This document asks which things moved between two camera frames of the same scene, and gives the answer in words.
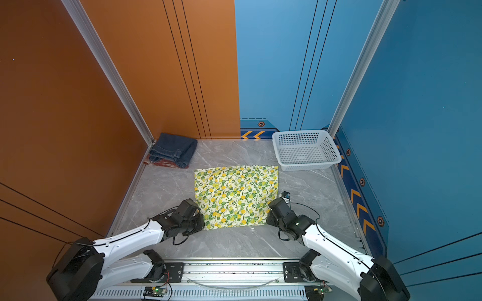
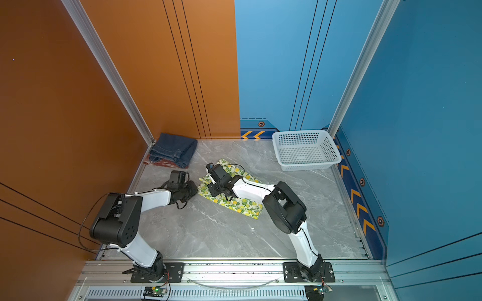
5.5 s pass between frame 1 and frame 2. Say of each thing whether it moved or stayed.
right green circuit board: stayed
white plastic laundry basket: stayed
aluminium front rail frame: stayed
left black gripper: moved
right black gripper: moved
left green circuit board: stayed
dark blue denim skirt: stayed
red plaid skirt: stayed
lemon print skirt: moved
